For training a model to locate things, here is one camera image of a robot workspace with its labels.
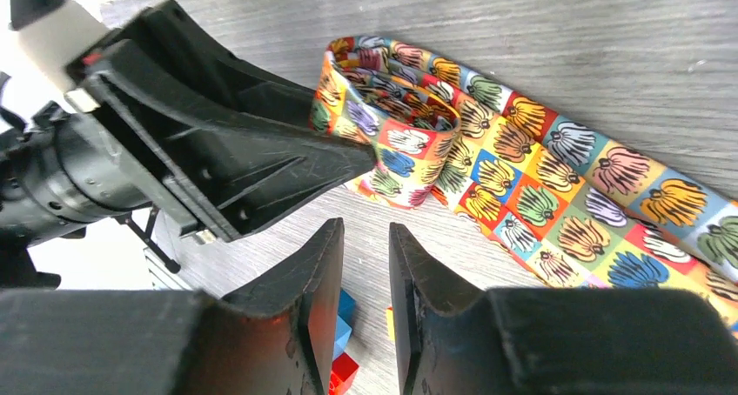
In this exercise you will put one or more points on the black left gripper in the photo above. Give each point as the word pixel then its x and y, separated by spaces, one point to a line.
pixel 237 181

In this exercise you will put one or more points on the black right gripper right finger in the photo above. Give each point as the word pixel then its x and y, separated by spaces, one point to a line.
pixel 452 337

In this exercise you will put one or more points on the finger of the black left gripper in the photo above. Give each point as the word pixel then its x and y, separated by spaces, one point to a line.
pixel 163 59

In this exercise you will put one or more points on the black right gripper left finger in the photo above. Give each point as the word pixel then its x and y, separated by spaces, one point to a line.
pixel 274 335

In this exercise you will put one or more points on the colourful shell pattern tie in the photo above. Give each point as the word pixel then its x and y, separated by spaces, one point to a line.
pixel 569 204

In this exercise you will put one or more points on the small orange lego brick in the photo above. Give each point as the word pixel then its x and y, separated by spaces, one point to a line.
pixel 390 323

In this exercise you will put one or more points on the red lego brick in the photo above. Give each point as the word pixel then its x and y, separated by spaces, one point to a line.
pixel 344 370

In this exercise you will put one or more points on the blue lego brick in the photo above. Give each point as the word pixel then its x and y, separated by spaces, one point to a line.
pixel 343 329

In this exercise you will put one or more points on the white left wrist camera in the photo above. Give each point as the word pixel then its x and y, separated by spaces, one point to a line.
pixel 40 38

